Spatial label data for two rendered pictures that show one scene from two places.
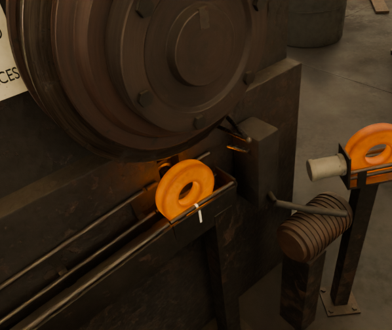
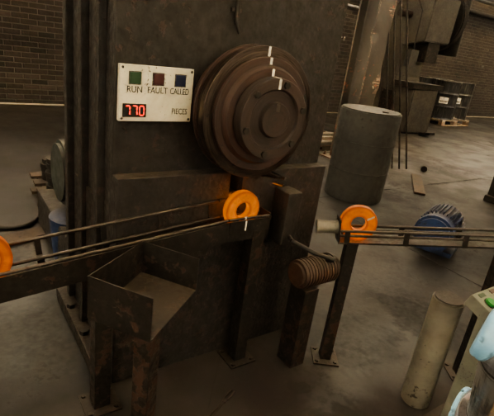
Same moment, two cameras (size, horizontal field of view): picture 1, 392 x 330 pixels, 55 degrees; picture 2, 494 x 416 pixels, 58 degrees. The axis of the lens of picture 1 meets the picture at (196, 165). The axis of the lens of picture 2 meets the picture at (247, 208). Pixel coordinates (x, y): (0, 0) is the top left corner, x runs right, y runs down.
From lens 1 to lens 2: 99 cm
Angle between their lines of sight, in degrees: 18
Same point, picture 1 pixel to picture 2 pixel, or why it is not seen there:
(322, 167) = (324, 224)
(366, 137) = (352, 209)
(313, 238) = (311, 269)
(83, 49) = (227, 104)
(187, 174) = (245, 196)
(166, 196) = (230, 203)
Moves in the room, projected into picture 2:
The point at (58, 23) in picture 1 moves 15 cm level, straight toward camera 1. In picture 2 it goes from (222, 92) to (234, 99)
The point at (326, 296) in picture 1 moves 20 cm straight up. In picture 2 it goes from (315, 352) to (323, 317)
